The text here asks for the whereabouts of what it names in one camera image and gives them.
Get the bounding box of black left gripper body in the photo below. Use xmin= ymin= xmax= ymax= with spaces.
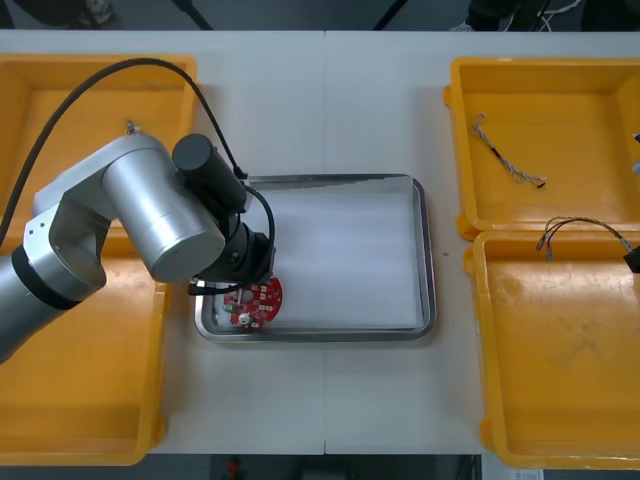
xmin=197 ymin=244 xmax=277 ymax=289

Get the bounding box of round red circuit board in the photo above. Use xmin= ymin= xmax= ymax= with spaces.
xmin=222 ymin=277 xmax=285 ymax=329

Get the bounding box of steel tray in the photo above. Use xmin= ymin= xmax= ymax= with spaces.
xmin=193 ymin=173 xmax=437 ymax=344

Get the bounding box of yellow-orange plastic bin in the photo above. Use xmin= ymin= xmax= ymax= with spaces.
xmin=443 ymin=55 xmax=640 ymax=242
xmin=463 ymin=230 xmax=640 ymax=471
xmin=0 ymin=53 xmax=202 ymax=251
xmin=0 ymin=234 xmax=169 ymax=467

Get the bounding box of green-yellow wire harness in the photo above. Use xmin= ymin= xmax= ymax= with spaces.
xmin=536 ymin=216 xmax=637 ymax=262

